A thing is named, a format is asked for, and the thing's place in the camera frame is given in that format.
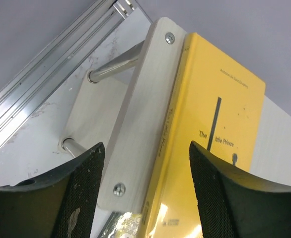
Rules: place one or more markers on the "yellow Little Prince book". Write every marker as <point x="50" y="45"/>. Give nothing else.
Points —
<point x="217" y="103"/>

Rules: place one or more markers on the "green Alice Wonderland book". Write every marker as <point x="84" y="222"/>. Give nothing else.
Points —
<point x="121" y="225"/>

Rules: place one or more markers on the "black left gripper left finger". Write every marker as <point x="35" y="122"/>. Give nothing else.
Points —
<point x="59" y="203"/>

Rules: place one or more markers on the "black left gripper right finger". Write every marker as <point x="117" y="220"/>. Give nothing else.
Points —
<point x="233" y="203"/>

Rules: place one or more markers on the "white two-tier shelf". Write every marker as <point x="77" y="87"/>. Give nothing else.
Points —
<point x="123" y="104"/>

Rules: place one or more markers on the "aluminium frame rail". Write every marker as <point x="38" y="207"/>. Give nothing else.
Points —
<point x="40" y="78"/>

